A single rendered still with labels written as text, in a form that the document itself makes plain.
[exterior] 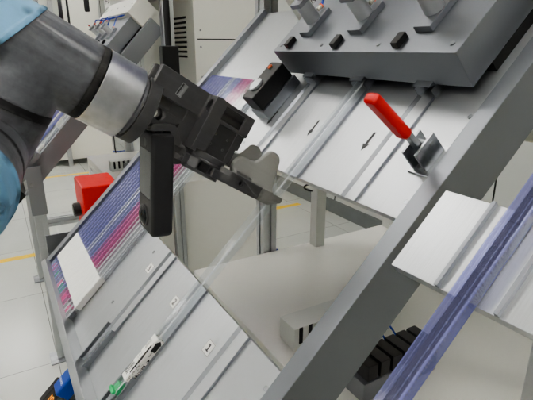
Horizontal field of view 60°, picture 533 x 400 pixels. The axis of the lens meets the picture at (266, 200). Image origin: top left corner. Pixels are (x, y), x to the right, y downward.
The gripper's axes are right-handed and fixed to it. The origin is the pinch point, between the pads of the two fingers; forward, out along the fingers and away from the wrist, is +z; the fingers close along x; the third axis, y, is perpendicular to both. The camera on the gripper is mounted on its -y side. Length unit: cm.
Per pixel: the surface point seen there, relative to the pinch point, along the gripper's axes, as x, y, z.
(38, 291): 182, -93, 31
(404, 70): -8.8, 20.3, 2.3
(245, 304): 28.7, -21.7, 27.5
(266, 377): -17.0, -14.5, -2.3
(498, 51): -17.0, 24.4, 5.1
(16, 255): 235, -97, 25
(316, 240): 45, -4, 52
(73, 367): 9.1, -31.5, -8.5
